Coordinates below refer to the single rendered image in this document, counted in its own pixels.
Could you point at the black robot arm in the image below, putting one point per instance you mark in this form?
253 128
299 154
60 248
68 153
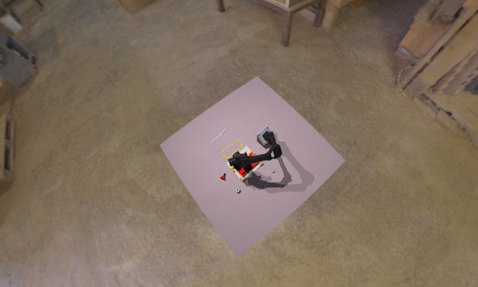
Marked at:
243 160

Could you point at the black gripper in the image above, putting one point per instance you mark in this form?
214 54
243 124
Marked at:
248 168

